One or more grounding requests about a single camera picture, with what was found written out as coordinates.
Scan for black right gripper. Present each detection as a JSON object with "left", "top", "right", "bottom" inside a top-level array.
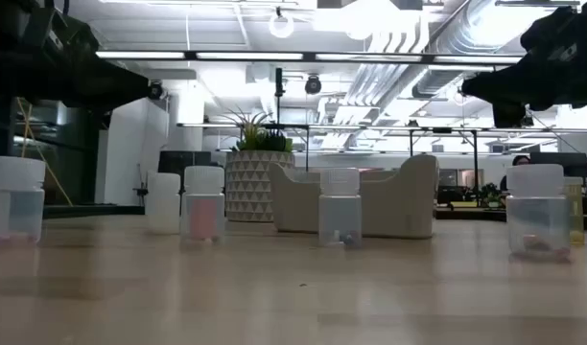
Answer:
[{"left": 460, "top": 6, "right": 587, "bottom": 129}]

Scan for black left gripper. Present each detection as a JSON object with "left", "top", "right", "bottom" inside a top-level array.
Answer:
[{"left": 0, "top": 45, "right": 152, "bottom": 109}]

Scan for large clear bottle dark pills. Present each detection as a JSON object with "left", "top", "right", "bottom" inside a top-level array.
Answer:
[{"left": 505, "top": 164, "right": 573, "bottom": 263}]

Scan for opaque white pill bottle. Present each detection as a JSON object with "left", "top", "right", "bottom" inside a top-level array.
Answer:
[{"left": 145, "top": 172, "right": 182, "bottom": 236}]

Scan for yellow translucent pill bottle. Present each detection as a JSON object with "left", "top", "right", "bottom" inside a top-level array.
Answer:
[{"left": 563, "top": 175, "right": 586, "bottom": 246}]

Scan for clear bottle pink label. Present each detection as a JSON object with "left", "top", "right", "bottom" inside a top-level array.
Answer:
[{"left": 179, "top": 165, "right": 226, "bottom": 243}]

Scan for small clear pill bottle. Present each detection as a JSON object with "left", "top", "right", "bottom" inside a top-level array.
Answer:
[{"left": 317, "top": 167, "right": 364, "bottom": 249}]

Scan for beige basket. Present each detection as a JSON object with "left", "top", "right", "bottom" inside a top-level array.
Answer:
[{"left": 269, "top": 153, "right": 440, "bottom": 241}]

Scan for person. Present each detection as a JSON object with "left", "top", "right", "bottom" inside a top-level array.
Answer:
[{"left": 499, "top": 154, "right": 532, "bottom": 193}]

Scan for black computer monitor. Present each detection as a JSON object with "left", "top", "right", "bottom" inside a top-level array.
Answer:
[{"left": 528, "top": 151, "right": 587, "bottom": 179}]

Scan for small green potted plant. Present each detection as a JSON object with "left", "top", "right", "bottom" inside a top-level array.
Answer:
[{"left": 479, "top": 182, "right": 505, "bottom": 208}]

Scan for black-framed background table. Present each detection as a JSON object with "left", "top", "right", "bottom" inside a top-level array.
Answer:
[{"left": 176, "top": 122, "right": 587, "bottom": 173}]

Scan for green spiky plant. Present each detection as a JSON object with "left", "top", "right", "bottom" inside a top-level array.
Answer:
[{"left": 224, "top": 107, "right": 295, "bottom": 154}]

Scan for white triangle-pattern planter pot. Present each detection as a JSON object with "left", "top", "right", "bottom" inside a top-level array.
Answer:
[{"left": 224, "top": 149, "right": 296, "bottom": 223}]

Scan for large clear bottle pink pills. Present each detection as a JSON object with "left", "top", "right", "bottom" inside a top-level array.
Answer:
[{"left": 0, "top": 155, "right": 47, "bottom": 247}]

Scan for long ceiling light bar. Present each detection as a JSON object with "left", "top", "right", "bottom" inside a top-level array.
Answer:
[{"left": 95, "top": 50, "right": 524, "bottom": 66}]

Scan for round black hanging device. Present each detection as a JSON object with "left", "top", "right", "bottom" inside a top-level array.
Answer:
[{"left": 303, "top": 74, "right": 323, "bottom": 96}]

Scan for yellow cable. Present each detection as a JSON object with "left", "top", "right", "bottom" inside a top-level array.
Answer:
[{"left": 15, "top": 98, "right": 75, "bottom": 208}]

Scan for black camera on pole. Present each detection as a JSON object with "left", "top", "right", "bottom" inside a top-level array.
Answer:
[{"left": 273, "top": 66, "right": 287, "bottom": 127}]

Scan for ring pendant lamp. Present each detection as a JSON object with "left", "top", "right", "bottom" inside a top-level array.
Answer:
[{"left": 268, "top": 6, "right": 295, "bottom": 40}]

